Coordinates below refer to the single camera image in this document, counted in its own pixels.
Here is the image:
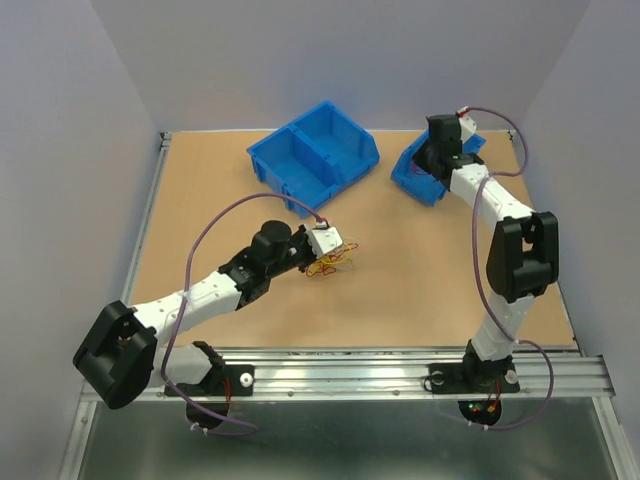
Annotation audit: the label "right aluminium side rail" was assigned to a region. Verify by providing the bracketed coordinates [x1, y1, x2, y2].
[514, 129, 638, 479]

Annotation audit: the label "red wires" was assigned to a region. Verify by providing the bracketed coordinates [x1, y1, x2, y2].
[304, 240, 360, 279]

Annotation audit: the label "left aluminium side rail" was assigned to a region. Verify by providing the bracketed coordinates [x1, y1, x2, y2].
[58, 132, 173, 479]

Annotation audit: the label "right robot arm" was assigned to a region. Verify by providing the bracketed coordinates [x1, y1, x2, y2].
[412, 109, 559, 395]

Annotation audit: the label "aluminium mounting rail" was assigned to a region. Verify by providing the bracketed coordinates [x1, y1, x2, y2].
[79, 347, 615, 402]

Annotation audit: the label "aluminium side rail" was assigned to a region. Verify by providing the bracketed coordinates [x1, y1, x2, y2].
[58, 132, 173, 479]
[514, 129, 638, 479]

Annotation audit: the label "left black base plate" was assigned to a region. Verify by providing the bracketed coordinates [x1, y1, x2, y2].
[165, 364, 255, 397]

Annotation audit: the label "large divided blue bin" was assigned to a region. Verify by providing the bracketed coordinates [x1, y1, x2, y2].
[247, 101, 380, 218]

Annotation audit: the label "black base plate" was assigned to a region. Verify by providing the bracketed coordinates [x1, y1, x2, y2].
[427, 363, 521, 396]
[165, 364, 255, 397]

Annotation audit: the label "yellow wires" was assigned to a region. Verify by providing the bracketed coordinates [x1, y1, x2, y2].
[319, 244, 359, 269]

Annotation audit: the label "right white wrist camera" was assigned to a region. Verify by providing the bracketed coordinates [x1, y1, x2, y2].
[455, 106, 477, 144]

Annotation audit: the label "small blue bin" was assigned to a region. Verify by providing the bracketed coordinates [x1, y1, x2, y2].
[391, 122, 486, 207]

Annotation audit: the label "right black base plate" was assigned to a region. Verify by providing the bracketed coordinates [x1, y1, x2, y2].
[427, 363, 521, 396]

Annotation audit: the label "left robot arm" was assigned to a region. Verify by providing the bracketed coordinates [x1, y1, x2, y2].
[73, 220, 343, 409]

